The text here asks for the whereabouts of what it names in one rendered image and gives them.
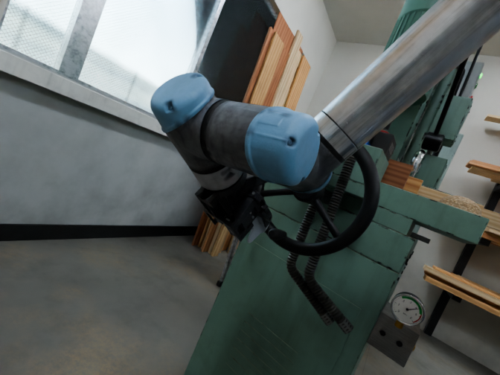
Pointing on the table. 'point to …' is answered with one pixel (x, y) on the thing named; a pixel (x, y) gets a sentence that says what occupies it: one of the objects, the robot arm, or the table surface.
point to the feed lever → (431, 142)
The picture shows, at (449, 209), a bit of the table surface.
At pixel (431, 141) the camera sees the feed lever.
